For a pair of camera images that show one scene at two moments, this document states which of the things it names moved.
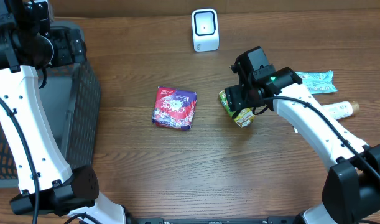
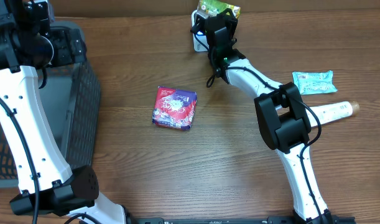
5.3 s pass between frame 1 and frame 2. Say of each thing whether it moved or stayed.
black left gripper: stayed
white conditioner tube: stayed
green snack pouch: moved
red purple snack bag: stayed
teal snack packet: stayed
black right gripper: moved
